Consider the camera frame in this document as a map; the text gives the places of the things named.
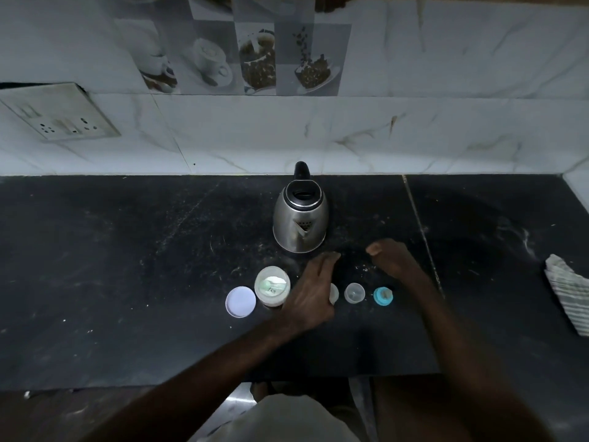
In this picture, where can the person's left hand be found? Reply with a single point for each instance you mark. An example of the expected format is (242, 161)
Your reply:
(308, 301)

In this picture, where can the person's right hand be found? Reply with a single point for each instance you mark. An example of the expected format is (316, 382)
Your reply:
(395, 260)

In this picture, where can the person's right fingers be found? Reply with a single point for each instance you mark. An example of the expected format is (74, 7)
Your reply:
(382, 249)

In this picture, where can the person's left fingers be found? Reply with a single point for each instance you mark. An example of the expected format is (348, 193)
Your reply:
(322, 266)

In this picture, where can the person's left forearm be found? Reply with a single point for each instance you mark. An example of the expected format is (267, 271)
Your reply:
(198, 382)

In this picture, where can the person's right forearm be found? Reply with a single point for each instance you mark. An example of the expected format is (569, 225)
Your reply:
(469, 359)

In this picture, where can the translucent white bottle part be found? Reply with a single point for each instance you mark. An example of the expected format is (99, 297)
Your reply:
(335, 293)

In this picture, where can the small clear plastic cap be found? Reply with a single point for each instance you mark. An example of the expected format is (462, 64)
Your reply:
(355, 293)

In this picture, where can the stainless steel electric kettle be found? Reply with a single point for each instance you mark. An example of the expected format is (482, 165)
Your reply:
(299, 220)

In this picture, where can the small white measuring scoop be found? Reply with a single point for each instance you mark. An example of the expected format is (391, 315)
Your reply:
(272, 284)

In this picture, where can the open white powder jar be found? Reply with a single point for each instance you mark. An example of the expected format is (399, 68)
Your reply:
(269, 296)

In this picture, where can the round white jar lid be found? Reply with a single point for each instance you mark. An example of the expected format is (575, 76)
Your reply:
(240, 302)

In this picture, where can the person's white garment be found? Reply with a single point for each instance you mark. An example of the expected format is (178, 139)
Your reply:
(285, 421)

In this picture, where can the striped grey cloth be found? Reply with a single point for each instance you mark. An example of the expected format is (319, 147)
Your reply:
(568, 294)

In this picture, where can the white wall switch socket board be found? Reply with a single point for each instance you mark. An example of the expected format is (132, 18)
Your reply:
(60, 112)

